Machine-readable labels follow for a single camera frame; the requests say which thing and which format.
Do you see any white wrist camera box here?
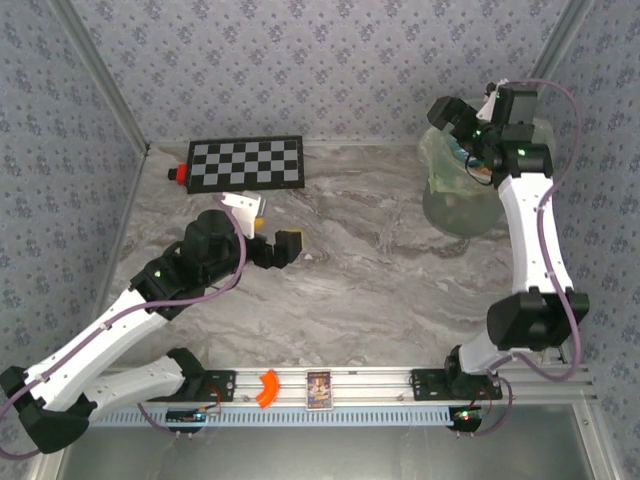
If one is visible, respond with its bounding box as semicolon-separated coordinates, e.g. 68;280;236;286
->
474;78;511;121
219;192;267;240

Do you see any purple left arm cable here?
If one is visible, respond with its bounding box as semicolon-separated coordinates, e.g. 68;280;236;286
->
0;194;247;459

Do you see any grey metal panel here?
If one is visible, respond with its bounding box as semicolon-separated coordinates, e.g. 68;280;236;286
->
29;405;614;480

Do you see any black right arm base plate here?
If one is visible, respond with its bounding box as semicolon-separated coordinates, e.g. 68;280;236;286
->
410;368;504;401

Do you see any colourful picture card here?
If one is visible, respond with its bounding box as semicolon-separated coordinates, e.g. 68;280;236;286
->
304;368;334;412

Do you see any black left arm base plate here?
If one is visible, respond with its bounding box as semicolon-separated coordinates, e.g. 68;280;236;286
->
145;369;237;402

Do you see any black grey checkerboard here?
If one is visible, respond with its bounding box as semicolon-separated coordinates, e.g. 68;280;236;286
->
184;135;307;197

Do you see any bin with green liner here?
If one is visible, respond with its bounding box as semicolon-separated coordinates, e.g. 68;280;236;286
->
417;102;557;239

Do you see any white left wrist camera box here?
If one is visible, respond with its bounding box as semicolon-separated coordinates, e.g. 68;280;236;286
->
219;192;267;240

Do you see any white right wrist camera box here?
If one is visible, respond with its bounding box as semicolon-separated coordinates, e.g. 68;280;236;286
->
474;78;511;121

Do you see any pale blue slotted cable duct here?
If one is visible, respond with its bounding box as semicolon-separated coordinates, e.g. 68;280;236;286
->
89;404;454;429

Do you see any orange curved plastic piece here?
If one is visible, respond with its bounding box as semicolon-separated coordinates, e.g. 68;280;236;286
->
255;368;281;410

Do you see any aluminium frame post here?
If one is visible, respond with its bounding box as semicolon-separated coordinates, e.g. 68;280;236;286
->
529;0;597;84
52;0;152;154

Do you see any aluminium mounting rail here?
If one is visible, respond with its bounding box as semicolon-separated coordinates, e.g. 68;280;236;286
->
99;366;599;406

